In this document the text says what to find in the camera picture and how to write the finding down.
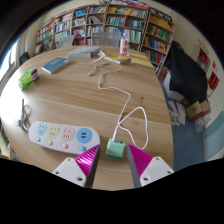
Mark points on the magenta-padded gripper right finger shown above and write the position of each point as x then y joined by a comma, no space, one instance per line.
153,168

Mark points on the teal book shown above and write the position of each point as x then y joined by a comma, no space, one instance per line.
56,65

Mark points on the grey book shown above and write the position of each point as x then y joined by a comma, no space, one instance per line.
83,52

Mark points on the pale yellow notebook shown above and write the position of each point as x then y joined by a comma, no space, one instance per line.
118,57

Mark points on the window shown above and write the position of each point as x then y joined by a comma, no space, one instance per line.
6,65

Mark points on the yellow book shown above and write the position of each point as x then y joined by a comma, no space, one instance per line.
141,60

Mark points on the green charger block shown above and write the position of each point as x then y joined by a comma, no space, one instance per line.
115,150

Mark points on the green plastic bag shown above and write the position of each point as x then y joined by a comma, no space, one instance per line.
25,79

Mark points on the grey mesh chair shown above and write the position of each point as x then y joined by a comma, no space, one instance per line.
106,39

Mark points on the small dark jar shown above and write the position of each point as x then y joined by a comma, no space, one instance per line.
35,74

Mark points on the black cloth cover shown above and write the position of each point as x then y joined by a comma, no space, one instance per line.
186,75

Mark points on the wooden bookshelf unit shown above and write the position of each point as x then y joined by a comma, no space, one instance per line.
133,23

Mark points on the black chair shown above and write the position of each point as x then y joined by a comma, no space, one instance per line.
24,58

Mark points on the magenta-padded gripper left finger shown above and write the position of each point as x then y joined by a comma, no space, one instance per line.
71,170

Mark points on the white pastel-socket power strip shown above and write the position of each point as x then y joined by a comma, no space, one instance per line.
63,135

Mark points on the cardboard box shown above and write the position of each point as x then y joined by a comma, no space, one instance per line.
198,110

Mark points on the red wall decoration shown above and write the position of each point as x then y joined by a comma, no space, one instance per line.
213,81

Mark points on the white bottle with red label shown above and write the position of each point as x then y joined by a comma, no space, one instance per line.
124,45

